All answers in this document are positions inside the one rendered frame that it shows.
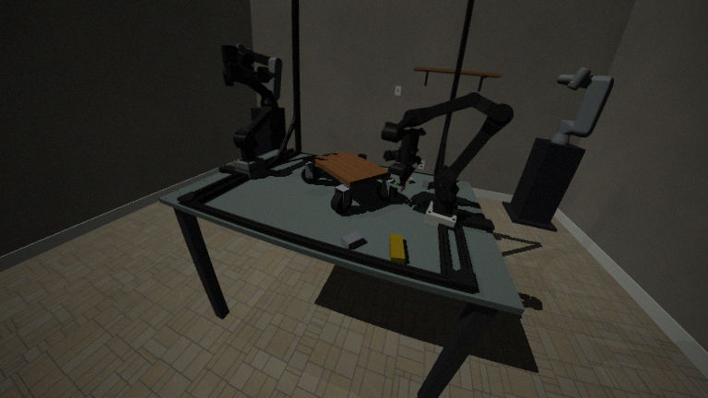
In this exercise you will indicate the yellow rectangular block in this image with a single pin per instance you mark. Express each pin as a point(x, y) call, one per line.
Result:
point(397, 253)

